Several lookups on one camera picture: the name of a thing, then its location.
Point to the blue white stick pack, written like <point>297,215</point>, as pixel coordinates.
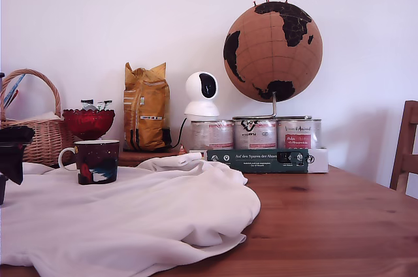
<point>16,86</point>

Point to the grey foil packet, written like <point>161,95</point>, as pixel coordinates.
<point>89,107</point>

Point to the wooden chair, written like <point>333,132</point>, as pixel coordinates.
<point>406,146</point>

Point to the white cloth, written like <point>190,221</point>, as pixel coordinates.
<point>130,211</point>

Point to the shrink-wrapped food can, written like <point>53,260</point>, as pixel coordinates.
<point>254,133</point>
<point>298,133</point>
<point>212,135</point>

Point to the dark red picture mug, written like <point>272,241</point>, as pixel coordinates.
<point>98,162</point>

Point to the red glass goblet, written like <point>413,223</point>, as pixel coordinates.
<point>88,123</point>

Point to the cardboard can tray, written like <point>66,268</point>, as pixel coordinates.
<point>261,161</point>

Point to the cork globe on metal stand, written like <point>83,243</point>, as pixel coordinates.
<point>271,55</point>

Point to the yellow coffee bag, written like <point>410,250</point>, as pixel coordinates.
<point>147,110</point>

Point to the white dome security camera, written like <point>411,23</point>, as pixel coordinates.
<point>200,107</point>

